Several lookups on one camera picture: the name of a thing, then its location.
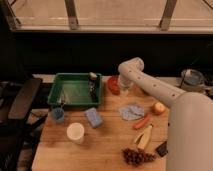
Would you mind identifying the black rectangular block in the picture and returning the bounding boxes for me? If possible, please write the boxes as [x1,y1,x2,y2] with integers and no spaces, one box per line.
[156,142,168,157]

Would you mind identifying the red bowl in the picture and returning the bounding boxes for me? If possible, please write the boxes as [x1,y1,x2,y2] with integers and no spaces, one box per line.
[107,75,120,95]

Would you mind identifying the bunch of red grapes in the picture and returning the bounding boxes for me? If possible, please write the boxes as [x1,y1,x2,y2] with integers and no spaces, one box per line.
[122,148,156,167]

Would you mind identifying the dish brush in tray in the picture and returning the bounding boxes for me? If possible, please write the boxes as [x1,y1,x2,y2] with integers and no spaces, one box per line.
[89,72,98,102]

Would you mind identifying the black office chair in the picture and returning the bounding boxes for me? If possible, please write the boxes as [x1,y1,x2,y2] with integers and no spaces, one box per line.
[0,78,46,171]

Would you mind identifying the orange carrot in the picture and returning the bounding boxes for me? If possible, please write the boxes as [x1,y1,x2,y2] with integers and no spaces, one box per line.
[133,113,151,130]

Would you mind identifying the blue cup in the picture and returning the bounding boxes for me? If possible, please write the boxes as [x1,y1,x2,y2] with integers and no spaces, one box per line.
[51,108,64,124]

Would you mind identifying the blue sponge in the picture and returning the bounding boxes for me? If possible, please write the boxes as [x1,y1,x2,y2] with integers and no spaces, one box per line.
[85,108,103,128]

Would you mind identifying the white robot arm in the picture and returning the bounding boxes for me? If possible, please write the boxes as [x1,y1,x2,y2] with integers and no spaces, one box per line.
[118,57,213,171]

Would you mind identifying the light blue cloth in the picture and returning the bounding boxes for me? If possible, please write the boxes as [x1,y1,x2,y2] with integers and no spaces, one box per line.
[119,104,145,121]

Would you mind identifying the white cup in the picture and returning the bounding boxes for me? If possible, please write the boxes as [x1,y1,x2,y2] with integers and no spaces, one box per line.
[66,123,85,144]

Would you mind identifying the banana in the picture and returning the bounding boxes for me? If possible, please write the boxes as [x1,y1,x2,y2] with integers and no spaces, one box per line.
[134,124,153,150]

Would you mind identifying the green plastic tray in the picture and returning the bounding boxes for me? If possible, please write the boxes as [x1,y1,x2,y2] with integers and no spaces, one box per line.
[48,73,102,108]

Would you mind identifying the apple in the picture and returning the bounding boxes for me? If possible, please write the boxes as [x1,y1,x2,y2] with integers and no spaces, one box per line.
[152,102,166,115]

